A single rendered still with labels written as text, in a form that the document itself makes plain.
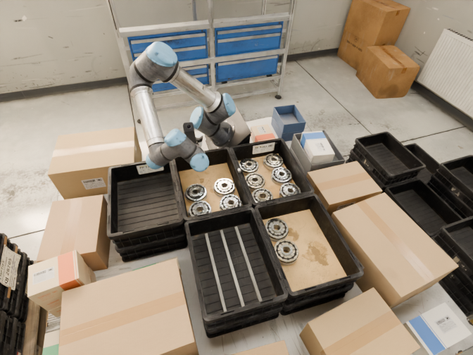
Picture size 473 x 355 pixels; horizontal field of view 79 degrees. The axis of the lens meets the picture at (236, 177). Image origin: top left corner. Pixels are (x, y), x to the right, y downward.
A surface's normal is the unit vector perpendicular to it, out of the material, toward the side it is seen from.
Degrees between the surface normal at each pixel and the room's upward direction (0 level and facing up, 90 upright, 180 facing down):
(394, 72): 89
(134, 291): 0
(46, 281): 0
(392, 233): 0
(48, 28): 90
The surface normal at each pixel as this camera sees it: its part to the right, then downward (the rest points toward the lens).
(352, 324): 0.03, -0.68
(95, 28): 0.33, 0.70
